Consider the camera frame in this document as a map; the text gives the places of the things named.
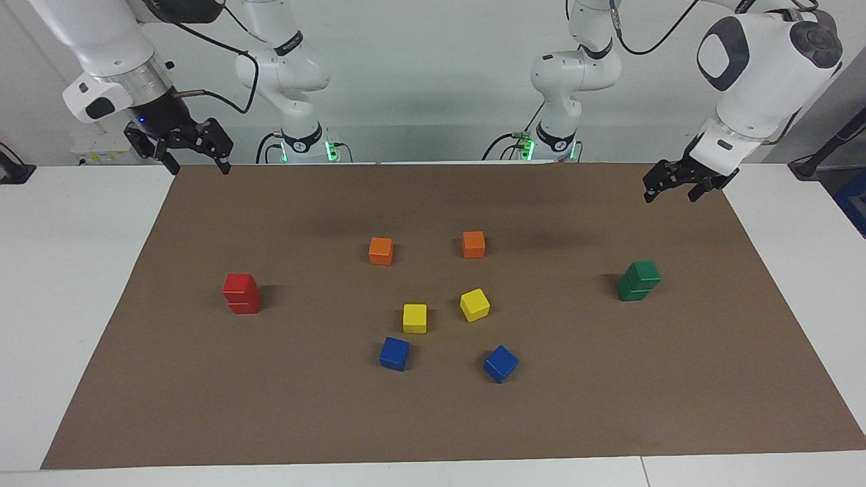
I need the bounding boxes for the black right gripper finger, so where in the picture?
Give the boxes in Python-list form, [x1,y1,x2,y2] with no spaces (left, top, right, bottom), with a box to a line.
[202,119,235,175]
[154,139,181,175]

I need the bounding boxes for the green wooden block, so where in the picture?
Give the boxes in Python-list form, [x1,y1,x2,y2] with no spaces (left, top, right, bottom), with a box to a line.
[616,274,652,302]
[624,261,661,289]

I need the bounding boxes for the black stand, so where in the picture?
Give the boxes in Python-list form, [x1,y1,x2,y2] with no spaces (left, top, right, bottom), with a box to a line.
[788,108,866,180]

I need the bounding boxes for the blue crate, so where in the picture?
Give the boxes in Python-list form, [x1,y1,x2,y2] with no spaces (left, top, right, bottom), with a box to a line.
[834,169,866,239]

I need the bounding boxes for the black table clamp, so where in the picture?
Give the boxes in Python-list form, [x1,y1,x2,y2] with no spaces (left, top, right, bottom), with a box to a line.
[0,142,36,185]

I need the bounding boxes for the brown table mat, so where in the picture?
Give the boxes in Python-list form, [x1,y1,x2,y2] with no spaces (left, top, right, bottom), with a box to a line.
[41,162,866,470]

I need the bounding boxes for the blue wooden block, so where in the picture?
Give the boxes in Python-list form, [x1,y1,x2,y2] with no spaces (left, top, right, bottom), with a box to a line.
[483,346,519,384]
[379,337,411,372]

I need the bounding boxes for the black base cable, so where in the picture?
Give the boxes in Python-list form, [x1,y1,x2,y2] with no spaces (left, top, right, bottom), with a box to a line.
[255,132,282,164]
[482,101,546,161]

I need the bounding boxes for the white wall box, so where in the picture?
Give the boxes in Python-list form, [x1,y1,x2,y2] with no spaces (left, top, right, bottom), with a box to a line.
[71,132,148,166]

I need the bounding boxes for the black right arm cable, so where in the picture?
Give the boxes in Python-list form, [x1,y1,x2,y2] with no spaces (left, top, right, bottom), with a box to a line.
[159,14,260,116]

